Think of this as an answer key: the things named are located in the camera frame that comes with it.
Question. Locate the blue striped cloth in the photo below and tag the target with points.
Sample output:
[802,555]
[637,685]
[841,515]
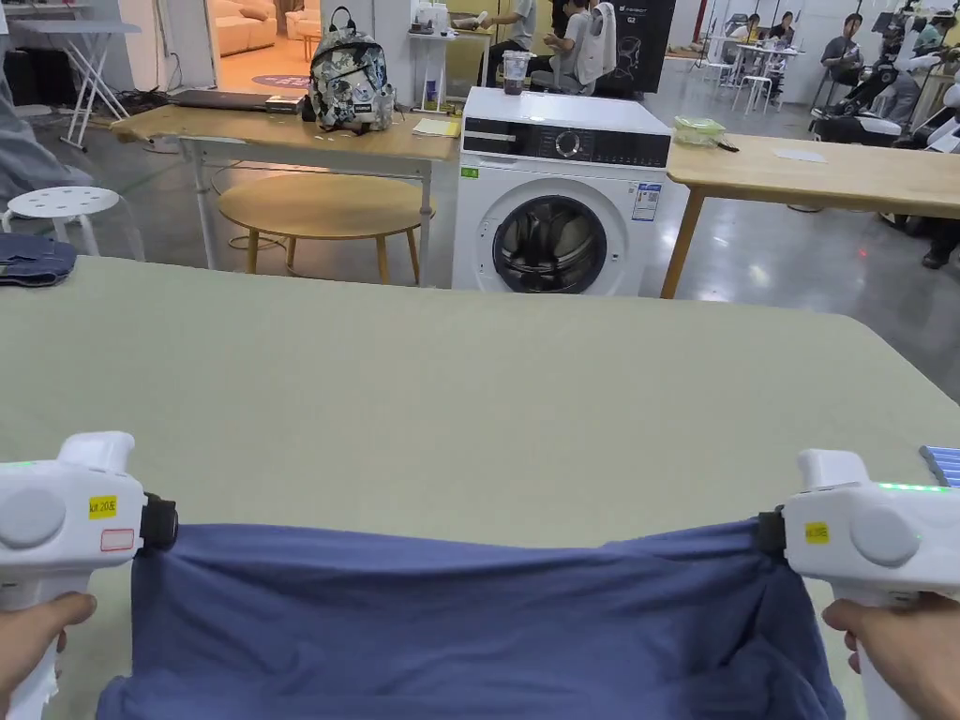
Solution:
[943,465]

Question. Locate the person's right hand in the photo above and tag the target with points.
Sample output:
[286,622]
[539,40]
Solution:
[922,645]

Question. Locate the white washing machine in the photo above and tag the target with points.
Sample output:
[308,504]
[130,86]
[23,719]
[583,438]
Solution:
[562,172]

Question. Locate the white robot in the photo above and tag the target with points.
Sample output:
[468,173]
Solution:
[870,124]

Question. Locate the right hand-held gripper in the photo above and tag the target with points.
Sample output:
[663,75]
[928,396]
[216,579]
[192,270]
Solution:
[877,532]

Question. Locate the cream sofa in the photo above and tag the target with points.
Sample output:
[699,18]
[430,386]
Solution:
[244,26]

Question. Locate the bed with pale green sheet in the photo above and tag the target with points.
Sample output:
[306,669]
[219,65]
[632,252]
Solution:
[465,397]

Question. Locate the group of white stools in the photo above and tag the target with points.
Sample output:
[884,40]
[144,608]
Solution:
[754,75]

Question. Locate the dark blue shirt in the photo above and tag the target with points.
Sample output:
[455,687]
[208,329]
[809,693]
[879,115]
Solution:
[465,630]

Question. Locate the person's left hand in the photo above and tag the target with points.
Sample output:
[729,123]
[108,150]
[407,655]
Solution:
[34,637]

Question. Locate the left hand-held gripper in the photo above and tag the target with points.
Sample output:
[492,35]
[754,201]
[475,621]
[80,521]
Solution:
[45,517]

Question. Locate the group of people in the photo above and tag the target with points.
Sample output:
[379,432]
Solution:
[844,49]

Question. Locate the black display banner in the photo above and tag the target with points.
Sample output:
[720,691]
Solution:
[645,37]

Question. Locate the folded denim cloth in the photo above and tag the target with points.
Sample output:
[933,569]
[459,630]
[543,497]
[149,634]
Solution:
[34,262]

